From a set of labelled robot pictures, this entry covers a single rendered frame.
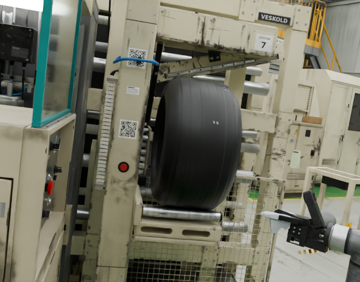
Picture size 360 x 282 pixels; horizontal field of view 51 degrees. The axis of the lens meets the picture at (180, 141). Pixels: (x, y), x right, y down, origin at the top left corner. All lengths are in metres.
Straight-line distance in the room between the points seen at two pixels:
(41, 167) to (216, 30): 1.24
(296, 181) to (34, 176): 5.89
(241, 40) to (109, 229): 1.08
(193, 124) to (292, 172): 5.11
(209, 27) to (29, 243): 1.32
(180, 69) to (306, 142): 4.77
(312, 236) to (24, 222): 0.80
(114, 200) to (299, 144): 5.08
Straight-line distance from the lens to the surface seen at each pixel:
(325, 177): 4.54
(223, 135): 1.44
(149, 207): 1.58
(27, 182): 0.93
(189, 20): 1.89
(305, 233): 1.20
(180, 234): 1.60
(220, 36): 1.91
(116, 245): 1.71
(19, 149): 0.92
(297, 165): 6.50
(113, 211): 1.65
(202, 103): 1.47
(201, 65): 2.02
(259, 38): 1.97
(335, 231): 1.19
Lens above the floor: 1.38
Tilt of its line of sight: 7 degrees down
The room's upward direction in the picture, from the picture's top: 8 degrees clockwise
